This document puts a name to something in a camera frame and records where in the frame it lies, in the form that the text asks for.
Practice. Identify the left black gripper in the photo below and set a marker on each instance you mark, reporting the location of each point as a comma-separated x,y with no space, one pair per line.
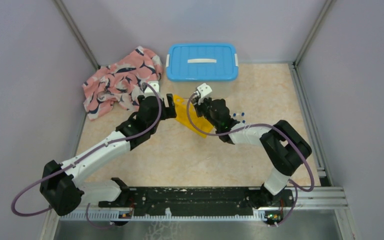
168,112

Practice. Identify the yellow test tube rack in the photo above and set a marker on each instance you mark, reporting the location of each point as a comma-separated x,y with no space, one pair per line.
181,116

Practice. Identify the pink patterned cloth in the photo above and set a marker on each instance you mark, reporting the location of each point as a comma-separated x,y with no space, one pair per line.
120,82

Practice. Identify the blue plastic bin lid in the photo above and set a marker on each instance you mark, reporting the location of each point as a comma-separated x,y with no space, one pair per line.
202,61

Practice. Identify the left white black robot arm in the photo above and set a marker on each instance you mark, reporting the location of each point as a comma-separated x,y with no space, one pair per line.
65,187

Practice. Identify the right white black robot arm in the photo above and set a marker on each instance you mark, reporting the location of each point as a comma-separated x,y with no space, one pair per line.
284,146

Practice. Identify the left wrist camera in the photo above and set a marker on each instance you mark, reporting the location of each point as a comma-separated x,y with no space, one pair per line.
151,88

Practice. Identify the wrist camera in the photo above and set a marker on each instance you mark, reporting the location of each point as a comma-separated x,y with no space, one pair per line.
151,88
203,91

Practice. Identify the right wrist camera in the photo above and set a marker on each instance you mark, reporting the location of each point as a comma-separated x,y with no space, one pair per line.
203,91

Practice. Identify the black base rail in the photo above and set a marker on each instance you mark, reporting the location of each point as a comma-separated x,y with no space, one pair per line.
198,201

